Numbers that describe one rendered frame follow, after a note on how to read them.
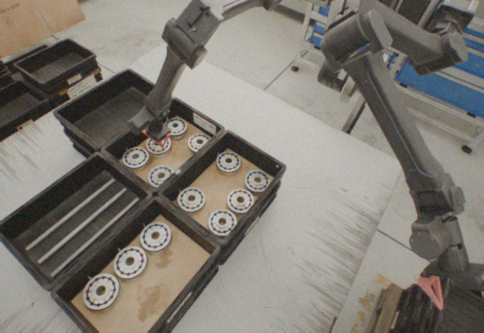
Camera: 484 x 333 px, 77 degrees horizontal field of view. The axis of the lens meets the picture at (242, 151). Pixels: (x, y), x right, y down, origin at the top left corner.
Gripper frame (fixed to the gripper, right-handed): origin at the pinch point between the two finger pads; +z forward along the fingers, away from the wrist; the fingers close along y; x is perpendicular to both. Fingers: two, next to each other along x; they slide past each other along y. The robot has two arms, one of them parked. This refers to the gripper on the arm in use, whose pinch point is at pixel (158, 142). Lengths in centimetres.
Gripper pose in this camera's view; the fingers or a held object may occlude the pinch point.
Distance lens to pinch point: 130.8
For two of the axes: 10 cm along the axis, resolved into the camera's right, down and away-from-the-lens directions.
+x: 6.0, -6.1, 5.3
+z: -0.9, 6.0, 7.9
